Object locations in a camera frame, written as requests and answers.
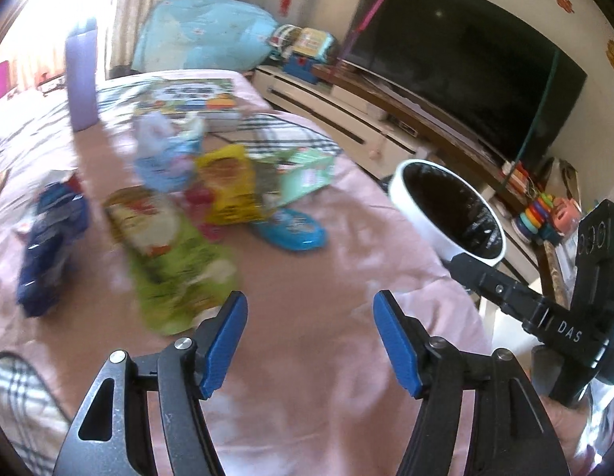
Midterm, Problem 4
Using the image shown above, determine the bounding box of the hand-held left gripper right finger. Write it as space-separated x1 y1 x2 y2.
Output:
373 291 570 476

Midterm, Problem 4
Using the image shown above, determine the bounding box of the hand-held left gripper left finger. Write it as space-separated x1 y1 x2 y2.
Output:
54 290 249 476

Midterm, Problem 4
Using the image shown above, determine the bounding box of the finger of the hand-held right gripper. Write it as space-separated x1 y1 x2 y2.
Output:
446 253 543 328

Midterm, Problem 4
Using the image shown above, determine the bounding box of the green snack bag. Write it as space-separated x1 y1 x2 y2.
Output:
102 186 241 337

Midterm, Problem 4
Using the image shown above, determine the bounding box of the white trash bin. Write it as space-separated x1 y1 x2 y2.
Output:
389 159 508 265

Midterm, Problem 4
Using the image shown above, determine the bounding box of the cyan blue wrapper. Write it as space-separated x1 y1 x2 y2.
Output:
252 207 328 253

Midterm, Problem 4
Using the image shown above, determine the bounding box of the yellow snack bag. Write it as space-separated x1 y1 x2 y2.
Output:
195 144 268 226

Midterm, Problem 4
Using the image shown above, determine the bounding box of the mint green carton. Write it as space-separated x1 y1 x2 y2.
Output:
274 146 337 206

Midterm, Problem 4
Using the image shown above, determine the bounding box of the light blue plastic bag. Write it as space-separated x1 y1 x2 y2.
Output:
131 111 208 193

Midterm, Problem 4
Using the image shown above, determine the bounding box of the dark blue snack bag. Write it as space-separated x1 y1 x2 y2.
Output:
16 178 92 318

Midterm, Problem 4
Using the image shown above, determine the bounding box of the person's right hand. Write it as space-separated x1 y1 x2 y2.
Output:
545 392 596 464

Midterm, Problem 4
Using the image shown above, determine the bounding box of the pink plaid-patch blanket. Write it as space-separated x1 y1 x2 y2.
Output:
0 69 493 476

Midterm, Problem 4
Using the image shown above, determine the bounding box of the pink round toy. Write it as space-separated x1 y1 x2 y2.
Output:
552 197 583 234

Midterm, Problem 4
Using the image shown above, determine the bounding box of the orange toy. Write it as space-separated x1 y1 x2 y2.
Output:
505 161 531 194

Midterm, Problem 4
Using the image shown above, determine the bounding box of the beige bag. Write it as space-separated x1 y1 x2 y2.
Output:
540 156 580 204

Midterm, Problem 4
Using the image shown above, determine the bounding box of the green stick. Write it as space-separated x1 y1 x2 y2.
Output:
515 51 560 164

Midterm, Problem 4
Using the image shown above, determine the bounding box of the black television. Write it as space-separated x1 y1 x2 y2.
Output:
339 0 588 174

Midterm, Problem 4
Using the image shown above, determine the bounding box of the white TV cabinet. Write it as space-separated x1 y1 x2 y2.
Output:
252 62 576 308

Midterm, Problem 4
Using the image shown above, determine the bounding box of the colourful picture book box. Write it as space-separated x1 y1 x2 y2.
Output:
133 78 243 132

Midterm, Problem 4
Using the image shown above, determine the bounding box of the blue toy cash register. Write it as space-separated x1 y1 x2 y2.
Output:
282 54 318 83

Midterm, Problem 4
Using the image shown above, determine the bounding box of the pink stick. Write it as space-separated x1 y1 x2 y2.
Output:
339 0 404 63

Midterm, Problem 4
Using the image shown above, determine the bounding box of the purple bottle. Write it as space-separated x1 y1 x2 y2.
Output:
65 19 100 132

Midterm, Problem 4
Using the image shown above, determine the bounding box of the white green basket toy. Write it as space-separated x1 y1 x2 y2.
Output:
269 25 300 60

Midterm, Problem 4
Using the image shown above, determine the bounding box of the light blue quilt bundle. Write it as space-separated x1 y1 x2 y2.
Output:
132 0 280 74

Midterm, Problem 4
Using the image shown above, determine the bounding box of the rainbow stacking ring toy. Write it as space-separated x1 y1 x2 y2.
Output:
515 193 556 244

